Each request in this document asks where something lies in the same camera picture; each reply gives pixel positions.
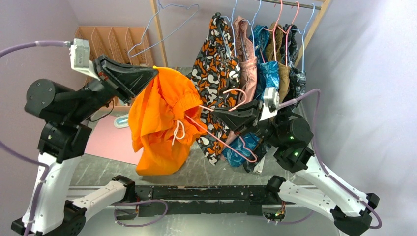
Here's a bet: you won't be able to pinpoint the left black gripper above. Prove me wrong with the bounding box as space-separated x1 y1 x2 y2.
70 53 161 121

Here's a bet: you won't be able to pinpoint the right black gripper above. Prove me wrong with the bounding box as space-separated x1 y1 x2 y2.
213 99 285 148

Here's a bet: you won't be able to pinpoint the pink wire hanger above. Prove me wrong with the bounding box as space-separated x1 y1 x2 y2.
184 88 258 163

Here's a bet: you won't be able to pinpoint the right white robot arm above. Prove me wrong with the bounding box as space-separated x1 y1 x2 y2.
213 101 380 236

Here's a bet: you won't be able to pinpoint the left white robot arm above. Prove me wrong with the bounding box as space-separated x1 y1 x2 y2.
11 56 158 236

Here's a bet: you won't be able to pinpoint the blue patterned shorts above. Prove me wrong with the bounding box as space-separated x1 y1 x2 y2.
222 25 280 168

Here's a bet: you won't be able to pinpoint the orange camouflage shorts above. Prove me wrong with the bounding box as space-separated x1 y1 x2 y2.
187 12 240 165

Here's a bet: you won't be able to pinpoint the pink shorts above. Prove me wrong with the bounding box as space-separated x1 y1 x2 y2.
225 15 258 147

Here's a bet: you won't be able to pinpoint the brown shorts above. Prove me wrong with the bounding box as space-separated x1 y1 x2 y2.
265 24 291 103

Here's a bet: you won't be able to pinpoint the peach file organizer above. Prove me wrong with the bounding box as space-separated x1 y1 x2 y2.
74 26 156 112

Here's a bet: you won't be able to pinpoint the blue packaged item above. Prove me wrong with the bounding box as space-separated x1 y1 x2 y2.
113 114 129 129

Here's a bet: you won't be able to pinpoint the pink clipboard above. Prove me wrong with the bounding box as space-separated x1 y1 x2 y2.
85 116 143 165

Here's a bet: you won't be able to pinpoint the wooden clothes rack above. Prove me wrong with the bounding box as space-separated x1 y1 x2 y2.
150 0 331 69

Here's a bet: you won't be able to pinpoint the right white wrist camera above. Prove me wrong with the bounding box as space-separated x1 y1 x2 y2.
260 87 279 121

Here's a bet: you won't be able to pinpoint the blue wire hanger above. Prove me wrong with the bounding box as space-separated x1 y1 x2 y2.
127 0 200 59

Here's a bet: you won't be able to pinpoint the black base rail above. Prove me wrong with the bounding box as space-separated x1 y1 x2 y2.
114 185 284 217

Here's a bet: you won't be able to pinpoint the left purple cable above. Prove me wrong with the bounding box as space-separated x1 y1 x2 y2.
0 40 72 236

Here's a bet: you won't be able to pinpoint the purple cable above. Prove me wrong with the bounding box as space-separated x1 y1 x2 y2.
0 40 72 236
277 88 383 230

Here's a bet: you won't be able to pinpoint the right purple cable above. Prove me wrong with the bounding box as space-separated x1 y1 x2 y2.
277 88 383 230

